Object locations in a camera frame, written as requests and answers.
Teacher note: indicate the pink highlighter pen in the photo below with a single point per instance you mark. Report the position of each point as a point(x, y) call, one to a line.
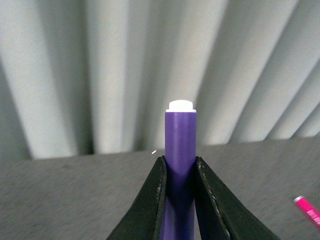
point(306, 207)

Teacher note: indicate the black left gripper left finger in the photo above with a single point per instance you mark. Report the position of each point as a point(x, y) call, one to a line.
point(145, 218)

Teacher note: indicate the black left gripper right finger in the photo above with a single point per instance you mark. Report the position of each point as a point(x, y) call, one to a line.
point(220, 214)

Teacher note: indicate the white pleated curtain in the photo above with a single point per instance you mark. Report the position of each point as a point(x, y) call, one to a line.
point(96, 76)

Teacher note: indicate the purple highlighter pen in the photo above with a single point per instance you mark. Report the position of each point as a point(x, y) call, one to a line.
point(180, 157)

